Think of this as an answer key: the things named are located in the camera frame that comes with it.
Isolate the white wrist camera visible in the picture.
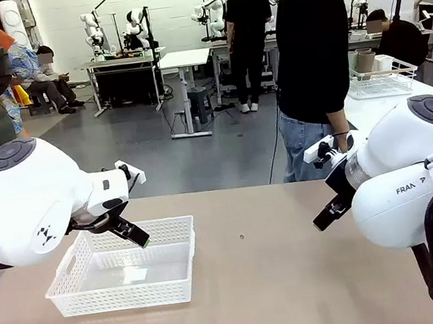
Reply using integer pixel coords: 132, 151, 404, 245
113, 157, 147, 189
300, 133, 341, 171

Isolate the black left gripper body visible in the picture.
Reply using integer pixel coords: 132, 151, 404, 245
62, 196, 133, 241

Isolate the long white workbench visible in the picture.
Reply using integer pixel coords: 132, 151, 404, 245
207, 32, 287, 105

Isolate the blue patterned cloth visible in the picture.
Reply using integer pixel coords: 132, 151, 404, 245
0, 40, 49, 137

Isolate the person in black sweater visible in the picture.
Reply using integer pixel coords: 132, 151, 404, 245
258, 0, 369, 185

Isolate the desk with black cabinet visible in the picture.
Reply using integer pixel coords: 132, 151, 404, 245
74, 47, 174, 121

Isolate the white cup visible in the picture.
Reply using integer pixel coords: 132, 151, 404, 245
370, 54, 395, 74

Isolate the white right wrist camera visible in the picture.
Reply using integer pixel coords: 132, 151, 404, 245
300, 133, 341, 171

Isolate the collaborator bare forearm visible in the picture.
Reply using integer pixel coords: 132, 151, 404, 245
325, 109, 351, 137

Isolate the white sticker in basket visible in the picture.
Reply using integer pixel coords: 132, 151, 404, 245
120, 265, 150, 285

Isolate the white wire dish rack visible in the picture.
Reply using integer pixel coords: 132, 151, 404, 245
346, 52, 422, 102

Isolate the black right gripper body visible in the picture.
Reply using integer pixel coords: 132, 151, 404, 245
322, 158, 358, 206

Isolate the grey plastic stool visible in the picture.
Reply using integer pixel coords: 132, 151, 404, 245
185, 85, 215, 126

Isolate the seated person in black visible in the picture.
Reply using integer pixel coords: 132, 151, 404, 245
363, 2, 433, 89

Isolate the pale green cup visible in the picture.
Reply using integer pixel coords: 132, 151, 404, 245
347, 49, 362, 78

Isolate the yellow object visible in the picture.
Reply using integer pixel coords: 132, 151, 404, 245
14, 82, 33, 109

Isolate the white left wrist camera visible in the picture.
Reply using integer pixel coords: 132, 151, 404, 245
113, 157, 147, 189

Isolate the person in black t-shirt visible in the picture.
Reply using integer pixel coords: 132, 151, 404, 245
221, 0, 285, 116

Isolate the collaborator hand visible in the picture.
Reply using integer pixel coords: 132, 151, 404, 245
335, 135, 351, 154

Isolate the white side table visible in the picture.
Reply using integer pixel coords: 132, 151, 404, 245
341, 75, 433, 134

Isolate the white height-adjustable desk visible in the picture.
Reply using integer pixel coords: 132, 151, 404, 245
156, 46, 222, 142

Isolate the white perforated plastic basket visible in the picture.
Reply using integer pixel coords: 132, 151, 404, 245
37, 214, 205, 322

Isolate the seated person in grey clothes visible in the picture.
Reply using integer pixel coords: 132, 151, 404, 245
20, 40, 87, 120

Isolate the white standing air conditioner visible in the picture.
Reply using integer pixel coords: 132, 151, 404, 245
0, 0, 33, 54

